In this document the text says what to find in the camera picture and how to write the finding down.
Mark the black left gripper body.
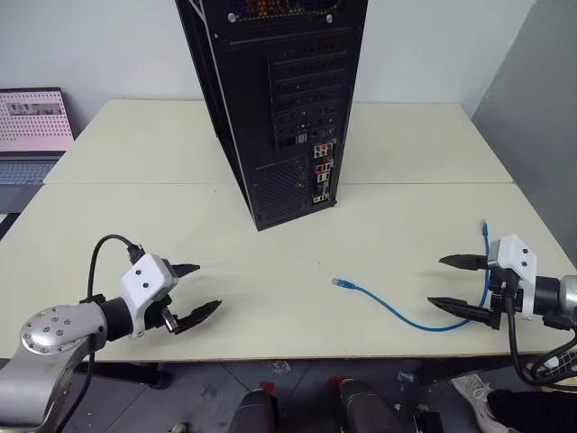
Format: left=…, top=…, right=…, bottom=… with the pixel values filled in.
left=144, top=263, right=182, bottom=336

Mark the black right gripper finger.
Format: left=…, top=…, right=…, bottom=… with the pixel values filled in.
left=426, top=296, right=501, bottom=331
left=437, top=253, right=490, bottom=272

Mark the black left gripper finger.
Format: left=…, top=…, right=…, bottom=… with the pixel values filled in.
left=173, top=299, right=224, bottom=336
left=173, top=263, right=201, bottom=281

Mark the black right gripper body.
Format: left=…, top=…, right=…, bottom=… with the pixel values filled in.
left=486, top=254, right=520, bottom=331

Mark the white sneaker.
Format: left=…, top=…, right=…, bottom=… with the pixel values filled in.
left=450, top=373, right=498, bottom=428

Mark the dark rounded shape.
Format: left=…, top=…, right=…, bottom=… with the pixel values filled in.
left=226, top=388, right=279, bottom=433
left=336, top=378, right=406, bottom=433

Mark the small black box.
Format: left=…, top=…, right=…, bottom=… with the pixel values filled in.
left=413, top=409, right=446, bottom=433

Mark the black trouser leg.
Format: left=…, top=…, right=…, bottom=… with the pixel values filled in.
left=486, top=389, right=577, bottom=433

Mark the black computer tower case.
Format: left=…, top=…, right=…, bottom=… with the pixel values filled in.
left=174, top=0, right=371, bottom=233

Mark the grey laptop with pink screen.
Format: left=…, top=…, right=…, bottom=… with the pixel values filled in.
left=0, top=87, right=76, bottom=214

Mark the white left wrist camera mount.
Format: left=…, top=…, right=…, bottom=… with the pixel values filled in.
left=118, top=253, right=179, bottom=340

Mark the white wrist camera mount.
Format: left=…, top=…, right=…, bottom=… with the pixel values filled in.
left=118, top=253, right=179, bottom=340
left=488, top=234, right=539, bottom=322

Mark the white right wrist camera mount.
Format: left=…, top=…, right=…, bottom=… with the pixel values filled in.
left=488, top=234, right=539, bottom=322

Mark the blue ethernet cable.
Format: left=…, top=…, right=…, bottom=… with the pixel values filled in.
left=331, top=218, right=496, bottom=332

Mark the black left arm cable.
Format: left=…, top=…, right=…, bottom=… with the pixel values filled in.
left=57, top=234, right=146, bottom=433

